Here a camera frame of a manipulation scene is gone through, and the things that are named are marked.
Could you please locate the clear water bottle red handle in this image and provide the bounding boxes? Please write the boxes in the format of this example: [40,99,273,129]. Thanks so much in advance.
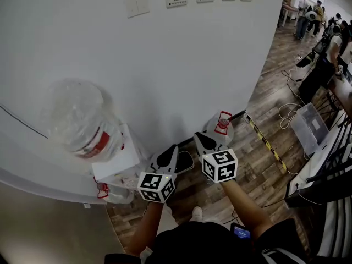
[92,175,136,205]

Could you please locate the person's black shirt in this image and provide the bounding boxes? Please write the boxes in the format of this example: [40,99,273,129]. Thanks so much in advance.
[104,218,313,264]

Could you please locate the white light switch plate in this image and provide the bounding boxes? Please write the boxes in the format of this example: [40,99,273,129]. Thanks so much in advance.
[123,0,151,19]

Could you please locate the clear water jug on floor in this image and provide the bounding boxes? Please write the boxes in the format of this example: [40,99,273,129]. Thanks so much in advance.
[202,110,236,149]

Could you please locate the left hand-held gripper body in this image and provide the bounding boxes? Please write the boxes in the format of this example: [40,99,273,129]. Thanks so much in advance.
[136,162,177,204]

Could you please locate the person's white shoe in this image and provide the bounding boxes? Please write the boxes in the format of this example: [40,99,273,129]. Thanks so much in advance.
[190,206,205,223]

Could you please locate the wooden table white legs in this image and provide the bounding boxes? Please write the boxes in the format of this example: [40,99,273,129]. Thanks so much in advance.
[279,2,301,29]

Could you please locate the white water dispenser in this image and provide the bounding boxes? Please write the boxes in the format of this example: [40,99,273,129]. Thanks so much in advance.
[90,122,151,185]

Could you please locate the person's left forearm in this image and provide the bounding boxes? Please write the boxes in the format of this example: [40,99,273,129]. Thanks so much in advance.
[128,201,166,258]

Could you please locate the white side table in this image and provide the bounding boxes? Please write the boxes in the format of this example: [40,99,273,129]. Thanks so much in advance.
[284,119,352,206]

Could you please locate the yellow black striped floor tape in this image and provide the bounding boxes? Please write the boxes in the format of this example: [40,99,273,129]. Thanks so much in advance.
[243,111,290,175]

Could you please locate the large clear water bottle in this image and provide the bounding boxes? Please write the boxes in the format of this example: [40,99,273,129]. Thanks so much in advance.
[40,77,125,164]

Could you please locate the clear plastic storage box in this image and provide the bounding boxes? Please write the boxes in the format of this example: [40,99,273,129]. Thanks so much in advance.
[290,102,331,157]

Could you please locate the person's right forearm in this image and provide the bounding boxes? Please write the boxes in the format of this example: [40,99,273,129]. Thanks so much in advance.
[221,179,273,240]

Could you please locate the white cable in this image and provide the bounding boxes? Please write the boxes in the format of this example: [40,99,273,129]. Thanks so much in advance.
[279,102,303,130]

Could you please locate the small device blue screen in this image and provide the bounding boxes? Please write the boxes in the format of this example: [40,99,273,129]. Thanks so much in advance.
[230,222,252,240]

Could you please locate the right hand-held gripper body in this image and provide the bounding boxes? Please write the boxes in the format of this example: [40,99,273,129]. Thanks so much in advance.
[200,146,239,184]

